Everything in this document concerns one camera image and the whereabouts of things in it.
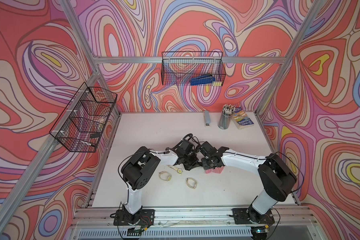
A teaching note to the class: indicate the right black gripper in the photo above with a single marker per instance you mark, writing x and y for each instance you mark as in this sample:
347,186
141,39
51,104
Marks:
205,166

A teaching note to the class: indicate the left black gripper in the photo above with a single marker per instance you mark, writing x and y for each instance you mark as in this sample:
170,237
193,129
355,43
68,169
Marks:
195,163

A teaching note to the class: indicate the pink cloth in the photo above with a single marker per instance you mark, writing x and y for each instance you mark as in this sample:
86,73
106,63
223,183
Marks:
215,170

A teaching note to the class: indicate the beige strap yellow dial watch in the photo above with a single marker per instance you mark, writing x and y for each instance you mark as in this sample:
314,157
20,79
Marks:
178,170

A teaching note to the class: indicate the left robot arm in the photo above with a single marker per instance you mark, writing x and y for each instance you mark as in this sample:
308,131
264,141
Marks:
137,169

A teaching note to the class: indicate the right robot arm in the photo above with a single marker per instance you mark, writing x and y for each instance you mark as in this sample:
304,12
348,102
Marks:
277,178

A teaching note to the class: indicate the beige looped watch right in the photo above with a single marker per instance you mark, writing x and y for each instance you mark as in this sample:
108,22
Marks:
191,183

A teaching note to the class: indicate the beige looped watch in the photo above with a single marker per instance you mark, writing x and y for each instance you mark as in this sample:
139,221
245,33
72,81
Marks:
165,176
191,183

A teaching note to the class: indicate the beige looped watch left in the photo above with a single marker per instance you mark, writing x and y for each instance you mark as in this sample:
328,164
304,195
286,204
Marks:
165,176

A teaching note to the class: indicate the grey stapler on table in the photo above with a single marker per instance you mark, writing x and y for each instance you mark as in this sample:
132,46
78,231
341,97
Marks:
207,118

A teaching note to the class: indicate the metal pencil cup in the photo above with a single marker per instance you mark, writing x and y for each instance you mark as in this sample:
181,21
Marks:
226,114

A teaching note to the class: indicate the colourful book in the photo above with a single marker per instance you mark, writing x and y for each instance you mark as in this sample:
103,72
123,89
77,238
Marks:
241,119

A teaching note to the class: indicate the blue stapler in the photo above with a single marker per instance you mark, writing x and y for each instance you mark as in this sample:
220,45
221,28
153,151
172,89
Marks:
202,80

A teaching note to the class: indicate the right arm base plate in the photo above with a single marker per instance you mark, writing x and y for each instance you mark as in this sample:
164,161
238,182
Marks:
248,216

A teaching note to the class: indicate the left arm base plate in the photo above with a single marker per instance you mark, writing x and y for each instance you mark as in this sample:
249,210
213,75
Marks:
143,217

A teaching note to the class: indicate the black wire basket back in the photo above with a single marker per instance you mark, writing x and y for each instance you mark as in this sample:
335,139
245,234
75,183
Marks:
179,67

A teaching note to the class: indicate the black wire basket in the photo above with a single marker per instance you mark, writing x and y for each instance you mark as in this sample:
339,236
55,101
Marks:
179,67
81,125

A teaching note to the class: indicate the black wire basket left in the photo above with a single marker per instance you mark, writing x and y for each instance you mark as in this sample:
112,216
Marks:
81,125

